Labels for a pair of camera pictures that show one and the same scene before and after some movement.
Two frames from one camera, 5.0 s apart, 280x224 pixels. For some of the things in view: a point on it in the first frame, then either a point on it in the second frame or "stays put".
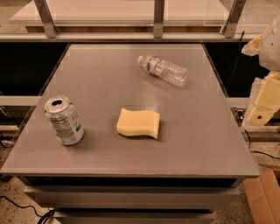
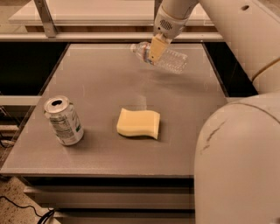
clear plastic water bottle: (158, 66) → (171, 60)
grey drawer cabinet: (135, 199) stays put
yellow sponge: (138, 122) stays put
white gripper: (271, 49) → (167, 25)
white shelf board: (127, 13) stays put
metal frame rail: (52, 33) stays put
